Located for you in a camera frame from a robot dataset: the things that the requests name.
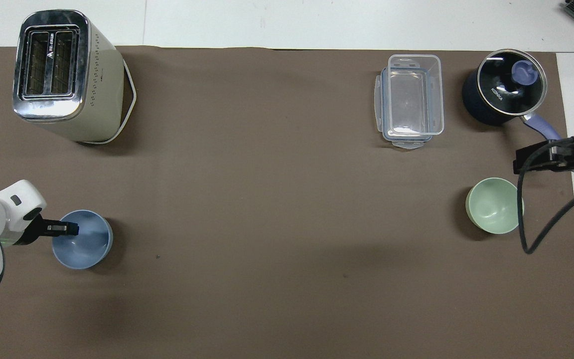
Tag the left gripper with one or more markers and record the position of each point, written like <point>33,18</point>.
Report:
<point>34,230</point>

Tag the green bowl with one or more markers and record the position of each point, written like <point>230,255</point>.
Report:
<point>491,207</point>

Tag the blue bowl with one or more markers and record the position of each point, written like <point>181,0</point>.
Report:
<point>85,247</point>

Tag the glass pot lid purple knob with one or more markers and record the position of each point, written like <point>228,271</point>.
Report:
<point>503,82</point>

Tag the clear plastic container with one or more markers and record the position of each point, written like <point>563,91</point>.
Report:
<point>411,94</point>

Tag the clear container lid blue seal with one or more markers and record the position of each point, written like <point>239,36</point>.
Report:
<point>378,99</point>

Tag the cream and chrome toaster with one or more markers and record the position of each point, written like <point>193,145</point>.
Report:
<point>87,89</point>

